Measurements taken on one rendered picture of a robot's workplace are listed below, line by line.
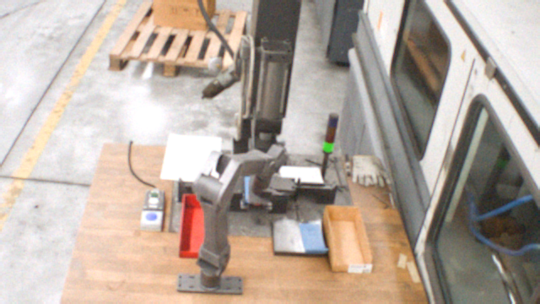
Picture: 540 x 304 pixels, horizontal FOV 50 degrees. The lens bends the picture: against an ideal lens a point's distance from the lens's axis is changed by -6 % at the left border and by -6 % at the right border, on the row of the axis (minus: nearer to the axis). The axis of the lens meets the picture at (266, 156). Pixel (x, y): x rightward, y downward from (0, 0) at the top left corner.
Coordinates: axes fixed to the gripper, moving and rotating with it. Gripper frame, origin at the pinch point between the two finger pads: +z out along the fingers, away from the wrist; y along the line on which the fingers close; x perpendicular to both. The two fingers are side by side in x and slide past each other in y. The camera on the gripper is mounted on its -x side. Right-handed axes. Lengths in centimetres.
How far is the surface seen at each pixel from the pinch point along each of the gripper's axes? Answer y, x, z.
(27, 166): 80, 126, 158
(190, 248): -17.7, 20.4, 2.8
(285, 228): -7.2, -10.8, 5.4
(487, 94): 9, -56, -60
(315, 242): -13.1, -20.0, 1.7
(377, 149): 59, -65, 62
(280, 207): 1.8, -9.5, 8.8
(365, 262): -19.9, -36.1, -1.5
